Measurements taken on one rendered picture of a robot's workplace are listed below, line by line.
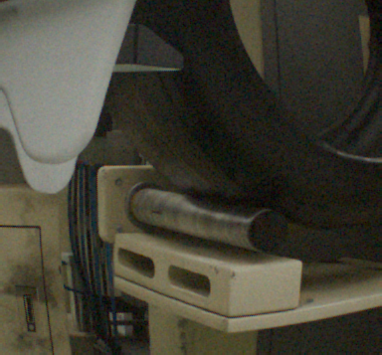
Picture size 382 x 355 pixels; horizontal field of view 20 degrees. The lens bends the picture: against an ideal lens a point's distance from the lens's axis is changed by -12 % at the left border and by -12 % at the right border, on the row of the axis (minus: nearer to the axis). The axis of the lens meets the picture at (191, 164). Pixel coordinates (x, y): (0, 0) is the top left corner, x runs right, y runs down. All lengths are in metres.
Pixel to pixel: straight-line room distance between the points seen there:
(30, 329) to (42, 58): 1.52
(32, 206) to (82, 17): 1.49
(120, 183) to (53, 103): 1.24
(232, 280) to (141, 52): 0.82
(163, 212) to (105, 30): 1.16
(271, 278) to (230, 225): 0.08
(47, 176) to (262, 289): 0.84
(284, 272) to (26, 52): 0.97
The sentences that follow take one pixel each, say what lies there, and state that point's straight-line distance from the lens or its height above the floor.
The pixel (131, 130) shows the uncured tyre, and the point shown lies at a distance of 1.34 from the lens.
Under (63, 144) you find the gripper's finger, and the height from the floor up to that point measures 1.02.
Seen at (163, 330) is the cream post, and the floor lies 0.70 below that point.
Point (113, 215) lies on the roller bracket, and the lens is 1.51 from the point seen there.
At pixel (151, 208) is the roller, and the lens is 1.45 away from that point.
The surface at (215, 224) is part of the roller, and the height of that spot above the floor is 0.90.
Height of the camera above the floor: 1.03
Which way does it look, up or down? 3 degrees down
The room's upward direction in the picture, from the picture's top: straight up
